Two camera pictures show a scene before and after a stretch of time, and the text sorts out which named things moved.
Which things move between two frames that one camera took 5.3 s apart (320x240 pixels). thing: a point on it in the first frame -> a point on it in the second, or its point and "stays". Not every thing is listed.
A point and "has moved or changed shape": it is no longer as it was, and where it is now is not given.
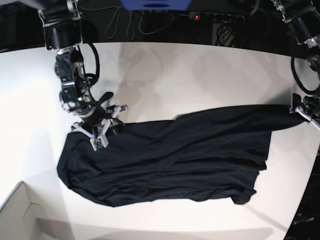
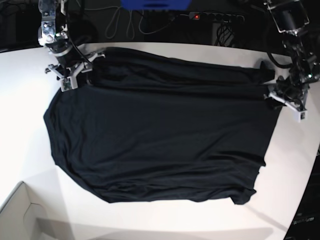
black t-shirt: x=206 y=153 has moved or changed shape
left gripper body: x=95 y=126 -> x=71 y=72
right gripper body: x=309 y=108 -> x=293 y=94
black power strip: x=221 y=17 stays
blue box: x=156 y=5 stays
